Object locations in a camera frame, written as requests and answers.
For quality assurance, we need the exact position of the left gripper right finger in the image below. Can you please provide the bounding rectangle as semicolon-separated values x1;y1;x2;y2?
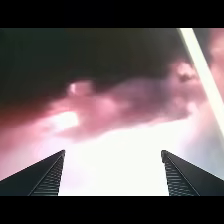
160;149;224;197

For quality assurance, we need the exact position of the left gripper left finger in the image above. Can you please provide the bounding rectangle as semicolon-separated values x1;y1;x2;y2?
0;149;66;197

